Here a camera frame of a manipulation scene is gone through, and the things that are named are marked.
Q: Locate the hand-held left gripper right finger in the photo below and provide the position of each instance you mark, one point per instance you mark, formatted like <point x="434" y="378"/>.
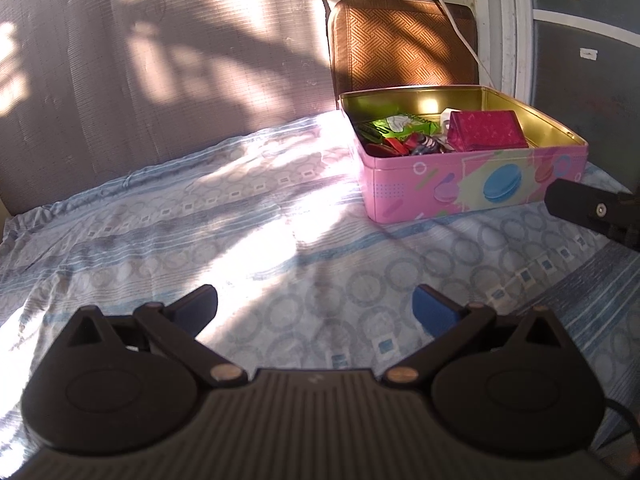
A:
<point x="432" y="310"/>

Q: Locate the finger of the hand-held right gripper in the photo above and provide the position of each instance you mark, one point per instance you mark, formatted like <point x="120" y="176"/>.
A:
<point x="590" y="207"/>

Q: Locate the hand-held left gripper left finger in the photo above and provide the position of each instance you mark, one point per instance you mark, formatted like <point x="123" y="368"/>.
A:
<point x="197" y="306"/>

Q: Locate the pink tin box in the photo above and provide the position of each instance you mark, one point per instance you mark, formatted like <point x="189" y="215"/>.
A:
<point x="425" y="195"/>

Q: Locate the pink zip purse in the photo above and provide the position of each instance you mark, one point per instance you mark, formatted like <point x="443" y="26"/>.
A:
<point x="487" y="130"/>

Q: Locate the silver purple toy figure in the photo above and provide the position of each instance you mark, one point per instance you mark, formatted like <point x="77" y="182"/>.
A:
<point x="429" y="144"/>

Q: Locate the red stapler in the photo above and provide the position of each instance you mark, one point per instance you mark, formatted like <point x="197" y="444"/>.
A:
<point x="390" y="147"/>

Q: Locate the green snack packet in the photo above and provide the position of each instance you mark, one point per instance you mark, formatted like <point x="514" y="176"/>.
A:
<point x="400" y="124"/>

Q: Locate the blue patterned bedsheet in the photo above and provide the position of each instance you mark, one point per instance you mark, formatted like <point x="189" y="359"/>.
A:
<point x="200" y="240"/>

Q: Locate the blue striped mattress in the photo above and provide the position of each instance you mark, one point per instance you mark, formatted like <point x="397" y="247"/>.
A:
<point x="590" y="310"/>

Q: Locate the white window frame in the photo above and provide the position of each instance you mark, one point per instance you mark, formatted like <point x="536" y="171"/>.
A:
<point x="505" y="25"/>

